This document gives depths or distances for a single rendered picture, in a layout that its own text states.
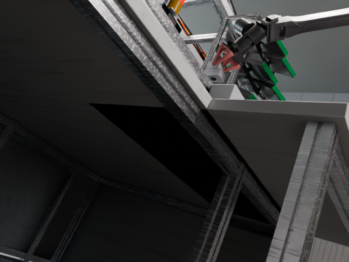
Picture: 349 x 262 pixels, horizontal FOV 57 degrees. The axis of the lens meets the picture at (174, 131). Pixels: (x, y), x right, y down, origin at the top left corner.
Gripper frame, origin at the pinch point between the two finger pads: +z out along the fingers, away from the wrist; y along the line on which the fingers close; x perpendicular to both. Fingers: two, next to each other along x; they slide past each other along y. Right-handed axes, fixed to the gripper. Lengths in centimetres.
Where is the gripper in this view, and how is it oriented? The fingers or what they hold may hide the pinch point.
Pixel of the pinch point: (216, 67)
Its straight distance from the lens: 117.9
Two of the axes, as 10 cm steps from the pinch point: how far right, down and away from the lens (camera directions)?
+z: -7.6, 6.4, 0.9
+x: 4.3, 6.1, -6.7
